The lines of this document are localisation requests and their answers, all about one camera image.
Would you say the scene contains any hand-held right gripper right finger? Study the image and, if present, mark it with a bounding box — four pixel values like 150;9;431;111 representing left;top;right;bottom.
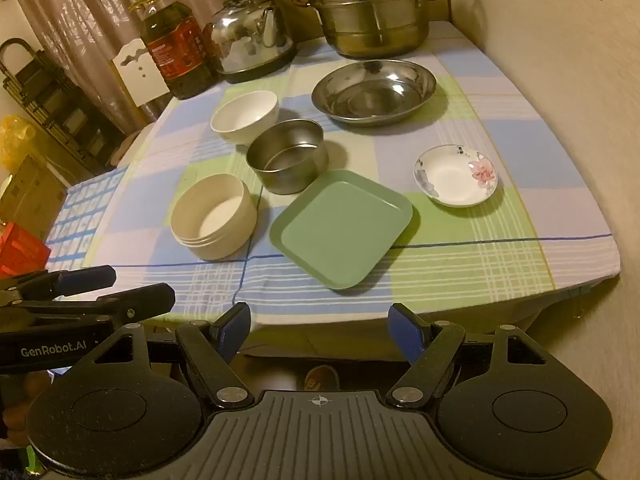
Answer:
387;302;549;408

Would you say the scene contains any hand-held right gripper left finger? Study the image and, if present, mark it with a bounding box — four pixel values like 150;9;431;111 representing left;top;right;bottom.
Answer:
94;302;253;408

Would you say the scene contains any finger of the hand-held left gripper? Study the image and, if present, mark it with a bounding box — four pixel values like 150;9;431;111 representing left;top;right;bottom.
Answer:
0;282;177;322
0;265;117;306

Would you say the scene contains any cream ridged round bowl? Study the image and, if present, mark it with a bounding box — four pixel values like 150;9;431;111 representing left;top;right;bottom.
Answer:
170;172;259;262

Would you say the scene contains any green square plate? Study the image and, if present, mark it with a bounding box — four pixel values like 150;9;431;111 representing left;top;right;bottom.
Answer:
269;169;415;291

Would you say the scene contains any small floral dish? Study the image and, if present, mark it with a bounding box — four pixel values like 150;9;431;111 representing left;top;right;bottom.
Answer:
413;144;500;209

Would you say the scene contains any steel bowl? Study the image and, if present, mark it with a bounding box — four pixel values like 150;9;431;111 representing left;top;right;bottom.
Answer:
245;119;328;196

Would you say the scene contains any white ceramic bowl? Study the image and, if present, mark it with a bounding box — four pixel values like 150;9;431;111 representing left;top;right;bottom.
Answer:
210;91;280;147

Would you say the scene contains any large steel basin plate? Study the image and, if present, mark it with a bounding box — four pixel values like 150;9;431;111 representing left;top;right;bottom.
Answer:
311;58;438;127

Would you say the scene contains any red crate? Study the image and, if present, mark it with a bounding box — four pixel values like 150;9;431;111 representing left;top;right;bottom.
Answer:
0;220;53;278

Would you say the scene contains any blue patterned towel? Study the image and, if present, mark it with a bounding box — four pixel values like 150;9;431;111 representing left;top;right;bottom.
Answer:
47;165;128;273

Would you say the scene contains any checked tablecloth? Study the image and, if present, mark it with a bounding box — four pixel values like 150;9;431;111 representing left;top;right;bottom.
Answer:
47;20;626;361

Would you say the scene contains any cardboard box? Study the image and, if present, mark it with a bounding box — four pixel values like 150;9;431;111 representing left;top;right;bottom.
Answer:
0;152;68;241

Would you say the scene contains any shoe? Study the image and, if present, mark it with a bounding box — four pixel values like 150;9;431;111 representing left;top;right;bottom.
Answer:
303;365;341;392

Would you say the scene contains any yellow plastic bag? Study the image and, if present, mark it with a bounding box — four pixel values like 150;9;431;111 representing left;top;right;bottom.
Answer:
0;115;40;171

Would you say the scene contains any black folding rack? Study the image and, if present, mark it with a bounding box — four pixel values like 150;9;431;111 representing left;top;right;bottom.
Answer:
0;37;126;171

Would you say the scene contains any cooking oil bottle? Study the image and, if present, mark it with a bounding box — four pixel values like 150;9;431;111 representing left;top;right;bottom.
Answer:
129;0;217;101

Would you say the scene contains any beige curtain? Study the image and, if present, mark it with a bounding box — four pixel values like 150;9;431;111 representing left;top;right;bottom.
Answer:
10;0;266;136

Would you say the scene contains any stainless steel kettle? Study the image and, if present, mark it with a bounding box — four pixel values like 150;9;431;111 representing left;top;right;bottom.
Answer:
202;0;297;84

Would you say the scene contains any stainless steel steamer pot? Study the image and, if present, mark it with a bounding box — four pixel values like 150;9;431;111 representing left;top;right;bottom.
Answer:
285;0;453;59

